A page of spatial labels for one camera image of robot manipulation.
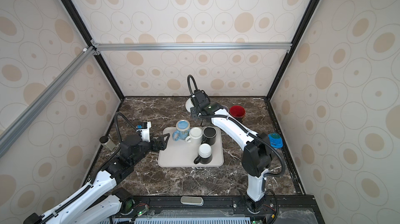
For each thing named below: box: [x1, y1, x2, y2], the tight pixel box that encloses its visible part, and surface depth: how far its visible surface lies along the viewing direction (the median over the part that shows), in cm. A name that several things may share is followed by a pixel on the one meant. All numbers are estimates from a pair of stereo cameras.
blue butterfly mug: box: [171, 119, 191, 142], surface depth 92 cm
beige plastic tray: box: [157, 126, 224, 168], surface depth 91 cm
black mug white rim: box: [201, 126, 218, 146], surface depth 91 cm
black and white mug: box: [193, 143, 213, 165], surface depth 85 cm
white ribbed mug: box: [185, 97, 195, 114], surface depth 91 cm
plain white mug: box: [185, 127, 204, 146], surface depth 93 cm
